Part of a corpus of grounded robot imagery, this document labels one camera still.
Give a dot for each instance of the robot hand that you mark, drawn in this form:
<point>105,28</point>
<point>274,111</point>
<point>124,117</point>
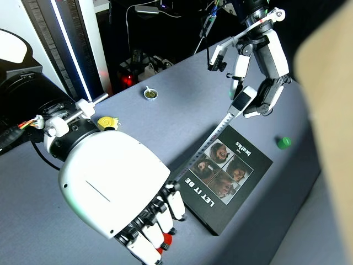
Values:
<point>273,58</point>
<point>110,176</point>

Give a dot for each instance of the white grey tape measure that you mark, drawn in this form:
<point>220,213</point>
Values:
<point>241,100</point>

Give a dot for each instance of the black Let It Be album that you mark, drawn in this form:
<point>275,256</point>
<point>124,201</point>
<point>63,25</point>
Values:
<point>248,179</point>

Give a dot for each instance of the yellow spiral toy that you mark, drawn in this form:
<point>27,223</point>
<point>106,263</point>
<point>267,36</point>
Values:
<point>106,122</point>

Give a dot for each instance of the blurred beige panel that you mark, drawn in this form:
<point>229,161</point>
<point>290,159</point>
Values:
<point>331,110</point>

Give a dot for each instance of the red heart block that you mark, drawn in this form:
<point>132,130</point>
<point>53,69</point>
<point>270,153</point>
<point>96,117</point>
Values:
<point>168,238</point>

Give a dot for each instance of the green cylinder block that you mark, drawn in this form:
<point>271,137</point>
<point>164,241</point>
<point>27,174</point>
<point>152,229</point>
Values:
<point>284,142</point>

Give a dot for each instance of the grey tablecloth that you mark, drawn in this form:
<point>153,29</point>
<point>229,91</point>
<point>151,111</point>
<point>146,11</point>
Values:
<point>41,234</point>

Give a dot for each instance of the white power strip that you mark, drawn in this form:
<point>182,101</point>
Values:
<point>150,69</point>

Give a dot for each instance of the black power adapter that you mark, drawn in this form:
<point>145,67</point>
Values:
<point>136,56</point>

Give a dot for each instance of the grey flat device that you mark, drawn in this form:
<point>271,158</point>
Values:
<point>146,9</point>

